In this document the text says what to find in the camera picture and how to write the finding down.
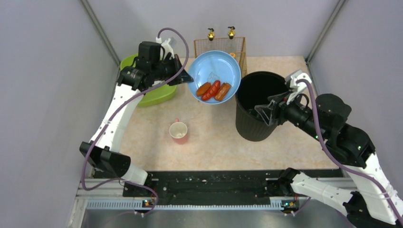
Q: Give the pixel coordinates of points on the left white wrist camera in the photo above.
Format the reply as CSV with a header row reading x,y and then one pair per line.
x,y
167,47

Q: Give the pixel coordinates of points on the gold wire rack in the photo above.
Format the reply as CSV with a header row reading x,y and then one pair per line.
x,y
199,48

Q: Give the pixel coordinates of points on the upper sausage piece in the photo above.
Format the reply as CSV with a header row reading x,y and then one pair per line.
x,y
203,89

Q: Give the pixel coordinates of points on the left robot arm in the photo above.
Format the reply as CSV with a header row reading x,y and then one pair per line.
x,y
155,64

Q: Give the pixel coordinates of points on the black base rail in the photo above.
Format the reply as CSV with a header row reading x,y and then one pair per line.
x,y
204,190

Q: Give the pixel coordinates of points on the blue plate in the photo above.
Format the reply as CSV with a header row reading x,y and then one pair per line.
x,y
211,66

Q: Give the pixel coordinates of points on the brown sausage piece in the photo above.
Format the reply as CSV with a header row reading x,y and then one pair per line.
x,y
220,95

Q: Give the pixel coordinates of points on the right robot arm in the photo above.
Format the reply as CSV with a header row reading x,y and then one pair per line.
x,y
374,203

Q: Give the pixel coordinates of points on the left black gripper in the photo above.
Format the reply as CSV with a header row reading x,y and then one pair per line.
x,y
173,70

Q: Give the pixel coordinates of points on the red sausage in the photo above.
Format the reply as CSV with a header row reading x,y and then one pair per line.
x,y
212,91

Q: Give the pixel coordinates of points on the green plastic basin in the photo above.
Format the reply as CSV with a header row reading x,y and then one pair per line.
x,y
156,96

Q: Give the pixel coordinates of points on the clear oil dispenser bottle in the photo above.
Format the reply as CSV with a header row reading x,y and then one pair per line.
x,y
231,46

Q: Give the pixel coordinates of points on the pink mug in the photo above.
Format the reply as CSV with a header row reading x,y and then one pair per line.
x,y
179,132

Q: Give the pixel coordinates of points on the dark sauce dispenser bottle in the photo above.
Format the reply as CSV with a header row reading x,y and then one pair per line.
x,y
210,44

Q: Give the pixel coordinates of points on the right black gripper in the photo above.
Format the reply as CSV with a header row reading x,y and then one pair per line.
x,y
277,109

